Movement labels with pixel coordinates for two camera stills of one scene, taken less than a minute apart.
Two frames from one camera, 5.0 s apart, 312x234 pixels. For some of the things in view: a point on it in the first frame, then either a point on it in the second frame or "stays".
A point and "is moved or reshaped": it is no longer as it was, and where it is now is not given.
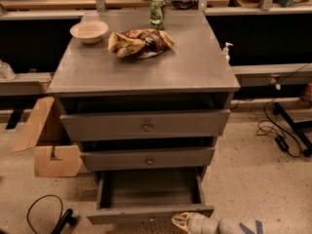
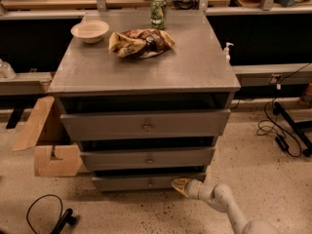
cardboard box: x=55 y=155 stays
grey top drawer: x=144 y=125 stays
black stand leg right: x=297 y=127 stays
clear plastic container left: x=6 y=71 stays
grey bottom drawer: x=147 y=196 is moved or reshaped
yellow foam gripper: x=199 y=224 to x=193 y=190
